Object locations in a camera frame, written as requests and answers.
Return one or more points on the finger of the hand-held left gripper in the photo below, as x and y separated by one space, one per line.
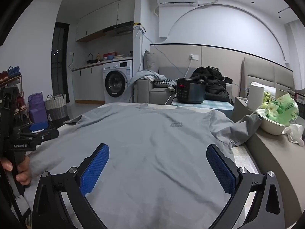
45 133

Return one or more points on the beige bed headboard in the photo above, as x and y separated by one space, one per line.
259 74

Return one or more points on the wooden shoe rack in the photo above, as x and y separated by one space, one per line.
20 100

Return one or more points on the black kitchen faucet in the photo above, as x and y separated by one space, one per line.
90 57

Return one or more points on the black electric cooker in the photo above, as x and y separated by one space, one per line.
190 91

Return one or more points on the houndstooth cushion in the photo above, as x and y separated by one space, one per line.
164 82

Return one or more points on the teal checked tablecloth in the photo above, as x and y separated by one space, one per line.
214 106

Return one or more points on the white washing machine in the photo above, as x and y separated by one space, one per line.
118 81

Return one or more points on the black range hood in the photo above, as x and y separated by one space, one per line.
119 28

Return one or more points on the light grey garment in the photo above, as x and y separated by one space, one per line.
145 75

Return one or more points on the dark glass door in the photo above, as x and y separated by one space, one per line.
58 64

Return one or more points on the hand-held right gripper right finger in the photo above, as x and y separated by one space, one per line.
219 169

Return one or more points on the grey sofa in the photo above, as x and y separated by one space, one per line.
157 93

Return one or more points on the white paper roll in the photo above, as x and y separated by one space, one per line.
256 95

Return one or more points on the green plastic bag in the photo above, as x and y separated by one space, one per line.
283 109

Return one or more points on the grey pillow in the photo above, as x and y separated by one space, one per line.
151 62

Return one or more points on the white crumpled tissue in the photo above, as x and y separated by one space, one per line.
294 133

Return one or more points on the person's left hand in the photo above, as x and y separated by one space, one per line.
23 176

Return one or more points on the grey side cabinet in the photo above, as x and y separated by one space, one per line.
269 152

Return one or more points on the grey t-shirt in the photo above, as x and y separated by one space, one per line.
152 148

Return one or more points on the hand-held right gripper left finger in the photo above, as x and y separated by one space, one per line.
95 167

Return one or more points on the woven basket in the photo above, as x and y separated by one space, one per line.
56 109

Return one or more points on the white wall socket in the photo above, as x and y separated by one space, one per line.
193 56

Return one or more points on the white kitchen wall cabinets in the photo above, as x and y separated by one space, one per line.
102 16

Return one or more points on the purple bag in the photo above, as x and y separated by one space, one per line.
37 107

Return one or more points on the white kitchen base cabinets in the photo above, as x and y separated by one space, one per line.
88 83

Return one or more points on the white bowl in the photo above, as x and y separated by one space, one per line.
269 126

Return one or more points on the black jacket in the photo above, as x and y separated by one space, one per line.
214 83

